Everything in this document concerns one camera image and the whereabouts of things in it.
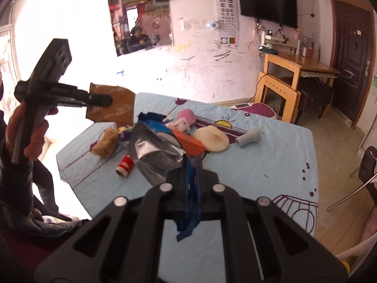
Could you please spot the pink plush toy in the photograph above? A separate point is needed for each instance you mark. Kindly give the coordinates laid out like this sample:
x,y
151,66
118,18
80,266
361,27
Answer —
x,y
187,116

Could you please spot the cream round cushion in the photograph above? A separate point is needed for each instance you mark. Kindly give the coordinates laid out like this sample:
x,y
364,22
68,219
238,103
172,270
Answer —
x,y
210,138

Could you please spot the orange box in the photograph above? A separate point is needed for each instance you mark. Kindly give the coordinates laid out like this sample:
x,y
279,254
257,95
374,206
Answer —
x,y
190,144

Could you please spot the black cloth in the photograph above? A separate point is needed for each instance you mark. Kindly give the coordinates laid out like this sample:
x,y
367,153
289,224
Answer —
x,y
151,115

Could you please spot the grey cup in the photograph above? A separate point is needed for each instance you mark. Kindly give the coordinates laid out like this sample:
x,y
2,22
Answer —
x,y
249,137

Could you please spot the white wall sockets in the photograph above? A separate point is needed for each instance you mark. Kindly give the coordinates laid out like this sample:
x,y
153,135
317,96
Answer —
x,y
194,24

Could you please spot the person's leg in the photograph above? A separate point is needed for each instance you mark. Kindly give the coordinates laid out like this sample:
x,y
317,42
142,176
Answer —
x,y
48,188

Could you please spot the blue packet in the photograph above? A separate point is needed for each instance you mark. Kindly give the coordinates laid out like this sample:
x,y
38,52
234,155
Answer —
x,y
156,125

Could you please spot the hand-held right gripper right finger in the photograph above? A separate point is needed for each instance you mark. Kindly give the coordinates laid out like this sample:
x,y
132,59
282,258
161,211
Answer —
x,y
198,179

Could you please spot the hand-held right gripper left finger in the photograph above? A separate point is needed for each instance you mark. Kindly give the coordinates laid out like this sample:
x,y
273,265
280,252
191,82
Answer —
x,y
188,179

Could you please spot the dark brown door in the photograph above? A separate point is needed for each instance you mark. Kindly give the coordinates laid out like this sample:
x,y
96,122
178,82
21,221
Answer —
x,y
350,59

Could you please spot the white desk shelf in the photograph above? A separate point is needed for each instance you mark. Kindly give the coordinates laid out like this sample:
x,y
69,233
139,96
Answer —
x,y
277,39

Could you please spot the light blue printed tablecloth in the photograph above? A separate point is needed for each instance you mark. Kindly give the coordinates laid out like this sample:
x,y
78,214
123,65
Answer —
x,y
265,165

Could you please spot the black television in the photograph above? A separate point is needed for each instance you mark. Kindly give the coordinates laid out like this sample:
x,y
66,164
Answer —
x,y
265,1

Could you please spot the person's left forearm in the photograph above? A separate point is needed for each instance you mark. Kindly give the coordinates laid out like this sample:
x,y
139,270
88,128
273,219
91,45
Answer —
x,y
14,182

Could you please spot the person's left hand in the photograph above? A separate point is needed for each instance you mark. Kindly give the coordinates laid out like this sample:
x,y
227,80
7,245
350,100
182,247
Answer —
x,y
36,141

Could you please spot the white blue wall device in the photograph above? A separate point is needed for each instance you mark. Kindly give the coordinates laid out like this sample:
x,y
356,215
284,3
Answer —
x,y
213,25

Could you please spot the wooden chair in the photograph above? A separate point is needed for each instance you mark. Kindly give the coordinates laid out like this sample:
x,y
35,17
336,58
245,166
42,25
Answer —
x,y
278,91

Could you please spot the pink white scale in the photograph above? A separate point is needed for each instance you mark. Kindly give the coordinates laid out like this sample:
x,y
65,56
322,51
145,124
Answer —
x,y
259,110

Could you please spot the purple yellow toy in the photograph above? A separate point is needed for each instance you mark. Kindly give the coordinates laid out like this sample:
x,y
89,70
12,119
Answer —
x,y
125,134

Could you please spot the red white paper cup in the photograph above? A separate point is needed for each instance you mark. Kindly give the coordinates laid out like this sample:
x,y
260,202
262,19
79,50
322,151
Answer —
x,y
125,166

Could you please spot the brown paper packet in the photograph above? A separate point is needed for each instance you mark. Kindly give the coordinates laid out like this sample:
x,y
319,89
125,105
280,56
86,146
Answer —
x,y
117,106

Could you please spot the silver foil bag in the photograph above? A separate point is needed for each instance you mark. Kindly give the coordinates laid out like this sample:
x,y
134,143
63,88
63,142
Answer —
x,y
153,153

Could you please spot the small white pink toy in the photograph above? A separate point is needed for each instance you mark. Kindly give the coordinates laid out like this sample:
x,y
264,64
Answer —
x,y
178,124

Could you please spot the wooden desk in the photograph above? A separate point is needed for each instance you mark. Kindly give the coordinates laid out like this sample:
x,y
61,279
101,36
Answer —
x,y
306,63

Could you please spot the pink bedding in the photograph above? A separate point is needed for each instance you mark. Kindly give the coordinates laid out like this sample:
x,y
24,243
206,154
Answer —
x,y
369,224

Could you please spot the dark chair with metal legs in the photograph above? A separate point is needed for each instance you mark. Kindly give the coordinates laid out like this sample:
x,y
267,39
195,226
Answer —
x,y
368,165

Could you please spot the wall mirror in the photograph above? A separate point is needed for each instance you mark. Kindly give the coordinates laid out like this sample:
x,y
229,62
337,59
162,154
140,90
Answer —
x,y
141,17

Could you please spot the eye chart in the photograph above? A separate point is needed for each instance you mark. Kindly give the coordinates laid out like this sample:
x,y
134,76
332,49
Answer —
x,y
226,11

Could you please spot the dark padded bench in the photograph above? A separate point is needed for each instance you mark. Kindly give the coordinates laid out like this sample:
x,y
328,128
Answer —
x,y
315,93

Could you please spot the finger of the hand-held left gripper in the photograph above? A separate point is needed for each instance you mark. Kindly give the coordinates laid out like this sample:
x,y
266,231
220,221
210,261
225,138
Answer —
x,y
72,105
94,98

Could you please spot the brown plush toy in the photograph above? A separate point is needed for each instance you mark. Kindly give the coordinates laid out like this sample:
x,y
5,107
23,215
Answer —
x,y
106,143

